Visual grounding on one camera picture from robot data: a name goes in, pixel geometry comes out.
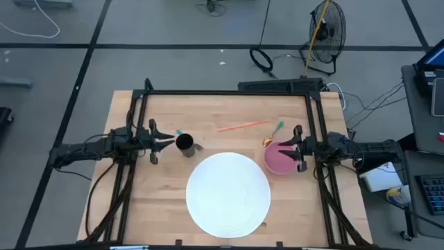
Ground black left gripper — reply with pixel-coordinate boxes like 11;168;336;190
137;118;176;165

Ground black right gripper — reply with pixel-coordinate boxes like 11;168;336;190
277;124;318;173

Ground pink plastic bowl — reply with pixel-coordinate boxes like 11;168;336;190
262;141;300;176

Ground black plastic cup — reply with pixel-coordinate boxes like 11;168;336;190
175;133;198;159

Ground gold spoon green handle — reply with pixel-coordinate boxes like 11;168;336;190
262;121;285;148

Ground black power strip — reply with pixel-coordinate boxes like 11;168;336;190
237;78;325;93

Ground white round woven placemat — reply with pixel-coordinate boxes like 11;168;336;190
185;151;272;239

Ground white box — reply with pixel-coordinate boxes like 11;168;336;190
358;161;404;194

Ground wipes canister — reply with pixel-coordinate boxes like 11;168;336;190
385;185;412;206

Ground black floor fan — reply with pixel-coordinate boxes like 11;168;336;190
300;0;348;76

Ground grey desk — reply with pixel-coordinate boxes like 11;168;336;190
402;149;444;240
401;64;444;156

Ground black keyboard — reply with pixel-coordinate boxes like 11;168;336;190
415;173;444;216

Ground grey tablet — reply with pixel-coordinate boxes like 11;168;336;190
431;77;444;117

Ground grey bar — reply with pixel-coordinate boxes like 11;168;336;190
0;77;34;89

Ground black laptop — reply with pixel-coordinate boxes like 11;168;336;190
414;43;444;98

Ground black aluminium frame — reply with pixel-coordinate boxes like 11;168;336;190
85;78;374;250

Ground black coiled cable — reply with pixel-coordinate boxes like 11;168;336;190
249;0;278;79

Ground yellow cable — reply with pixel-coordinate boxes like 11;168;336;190
304;0;330;77

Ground white cable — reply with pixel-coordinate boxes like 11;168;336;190
0;0;62;39

